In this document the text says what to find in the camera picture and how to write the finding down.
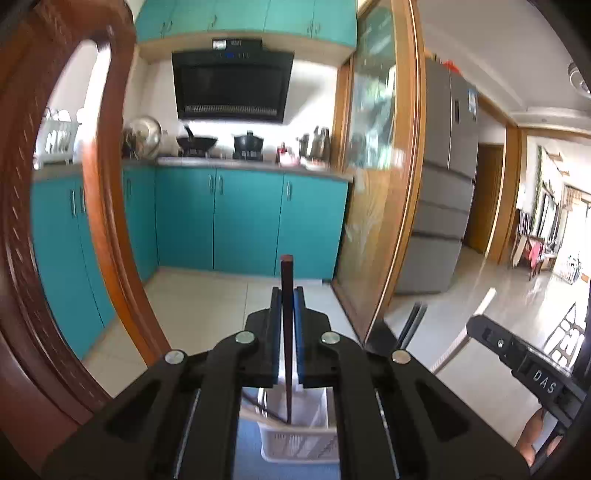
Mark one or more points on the teal wall cabinets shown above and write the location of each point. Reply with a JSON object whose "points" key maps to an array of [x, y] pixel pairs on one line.
{"points": [[240, 14]]}

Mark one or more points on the cream chopstick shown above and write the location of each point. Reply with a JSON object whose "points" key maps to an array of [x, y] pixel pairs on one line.
{"points": [[261, 401], [450, 355]]}

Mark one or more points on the distant wooden chair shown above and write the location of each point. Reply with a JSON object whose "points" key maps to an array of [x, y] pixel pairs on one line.
{"points": [[535, 254]]}

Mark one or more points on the wood-framed glass sliding door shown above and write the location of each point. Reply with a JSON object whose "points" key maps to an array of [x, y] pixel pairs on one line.
{"points": [[378, 184]]}

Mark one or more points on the black wok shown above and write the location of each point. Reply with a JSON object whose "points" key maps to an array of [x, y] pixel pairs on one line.
{"points": [[196, 143]]}

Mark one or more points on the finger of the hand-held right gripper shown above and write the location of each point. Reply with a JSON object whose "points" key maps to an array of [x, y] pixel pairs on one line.
{"points": [[494, 339]]}

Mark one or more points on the grey kitchen countertop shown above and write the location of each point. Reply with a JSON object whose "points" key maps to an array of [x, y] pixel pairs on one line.
{"points": [[240, 165]]}

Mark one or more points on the carved wooden chair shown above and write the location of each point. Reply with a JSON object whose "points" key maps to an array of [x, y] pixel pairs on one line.
{"points": [[18, 230]]}

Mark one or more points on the blue fridge sticker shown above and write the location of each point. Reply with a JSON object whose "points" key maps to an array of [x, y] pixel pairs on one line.
{"points": [[472, 105]]}

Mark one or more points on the person's right hand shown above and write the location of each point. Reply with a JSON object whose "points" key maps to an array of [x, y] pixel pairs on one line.
{"points": [[528, 438]]}

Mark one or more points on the blue striped tablecloth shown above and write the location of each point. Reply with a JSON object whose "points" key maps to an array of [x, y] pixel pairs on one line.
{"points": [[249, 466]]}

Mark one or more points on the round ceiling light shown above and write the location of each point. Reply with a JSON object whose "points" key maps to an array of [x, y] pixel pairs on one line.
{"points": [[579, 78]]}

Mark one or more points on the black chopstick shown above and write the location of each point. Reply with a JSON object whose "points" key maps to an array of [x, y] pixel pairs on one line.
{"points": [[408, 327], [265, 410], [418, 323]]}

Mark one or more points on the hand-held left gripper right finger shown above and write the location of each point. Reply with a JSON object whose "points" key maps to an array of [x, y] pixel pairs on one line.
{"points": [[299, 341]]}

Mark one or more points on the dark red chopstick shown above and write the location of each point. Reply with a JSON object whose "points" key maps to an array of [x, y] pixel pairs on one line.
{"points": [[287, 277]]}

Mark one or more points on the wooden door frame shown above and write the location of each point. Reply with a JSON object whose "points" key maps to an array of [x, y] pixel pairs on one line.
{"points": [[510, 194]]}

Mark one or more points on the grey refrigerator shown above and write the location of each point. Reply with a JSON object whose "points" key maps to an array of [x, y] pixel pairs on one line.
{"points": [[443, 184]]}

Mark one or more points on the pink container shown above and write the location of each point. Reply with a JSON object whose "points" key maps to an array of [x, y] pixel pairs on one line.
{"points": [[286, 157]]}

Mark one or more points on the teal base cabinets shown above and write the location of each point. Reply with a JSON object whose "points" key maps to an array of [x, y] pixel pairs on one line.
{"points": [[249, 217]]}

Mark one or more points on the white plastic utensil basket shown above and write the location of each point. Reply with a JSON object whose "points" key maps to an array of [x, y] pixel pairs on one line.
{"points": [[295, 443]]}

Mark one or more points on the black range hood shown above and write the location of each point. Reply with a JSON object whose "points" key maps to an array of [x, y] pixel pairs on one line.
{"points": [[231, 83]]}

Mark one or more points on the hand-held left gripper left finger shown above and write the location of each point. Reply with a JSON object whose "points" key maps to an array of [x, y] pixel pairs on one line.
{"points": [[275, 341]]}

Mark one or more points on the steel kettle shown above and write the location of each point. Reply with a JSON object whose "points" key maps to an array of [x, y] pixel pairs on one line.
{"points": [[321, 143]]}

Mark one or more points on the steel pot lid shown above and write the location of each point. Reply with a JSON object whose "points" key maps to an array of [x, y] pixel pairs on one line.
{"points": [[143, 136]]}

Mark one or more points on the black cooking pot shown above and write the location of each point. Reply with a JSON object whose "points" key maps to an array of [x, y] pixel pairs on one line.
{"points": [[248, 146]]}

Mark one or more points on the white dish rack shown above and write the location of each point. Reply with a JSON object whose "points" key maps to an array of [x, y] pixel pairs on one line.
{"points": [[57, 138]]}

